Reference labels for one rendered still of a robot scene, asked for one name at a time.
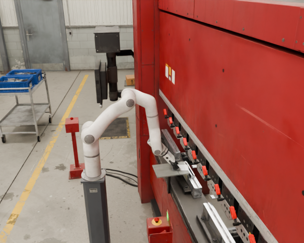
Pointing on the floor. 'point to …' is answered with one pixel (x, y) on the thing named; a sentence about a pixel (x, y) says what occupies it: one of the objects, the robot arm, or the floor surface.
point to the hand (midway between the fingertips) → (176, 165)
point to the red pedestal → (70, 122)
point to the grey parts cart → (22, 110)
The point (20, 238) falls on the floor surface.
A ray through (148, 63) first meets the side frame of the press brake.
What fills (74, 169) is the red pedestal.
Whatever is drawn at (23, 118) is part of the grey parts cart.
